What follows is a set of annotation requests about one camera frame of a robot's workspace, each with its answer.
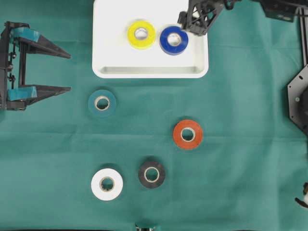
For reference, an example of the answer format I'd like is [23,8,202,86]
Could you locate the black white cable clip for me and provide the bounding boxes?
[295,182,308,209]

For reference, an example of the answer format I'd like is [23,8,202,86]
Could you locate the white plastic tray case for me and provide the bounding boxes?
[92,0,209,78]

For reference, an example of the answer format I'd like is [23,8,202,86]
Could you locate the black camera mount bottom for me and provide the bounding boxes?
[135,223,161,231]

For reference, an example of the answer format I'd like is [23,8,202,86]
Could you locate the yellow tape roll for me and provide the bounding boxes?
[127,19,156,50]

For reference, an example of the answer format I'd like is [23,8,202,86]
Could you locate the black tape roll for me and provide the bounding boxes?
[138,159,166,189]

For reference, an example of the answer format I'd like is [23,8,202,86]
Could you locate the green tape roll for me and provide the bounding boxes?
[88,90,117,118]

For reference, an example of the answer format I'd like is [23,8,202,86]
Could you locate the red tape roll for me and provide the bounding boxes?
[173,119,203,150]

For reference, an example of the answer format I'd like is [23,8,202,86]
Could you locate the white tape roll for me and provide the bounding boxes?
[90,168,124,201]

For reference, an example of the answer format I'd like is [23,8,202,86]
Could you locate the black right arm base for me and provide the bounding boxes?
[287,65,308,136]

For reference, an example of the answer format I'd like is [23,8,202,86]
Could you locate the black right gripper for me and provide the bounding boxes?
[177,0,265,37]

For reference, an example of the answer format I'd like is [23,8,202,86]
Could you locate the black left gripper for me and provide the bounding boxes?
[0,21,71,111]

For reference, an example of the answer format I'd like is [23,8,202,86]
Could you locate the blue tape roll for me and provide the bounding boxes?
[159,26,189,55]

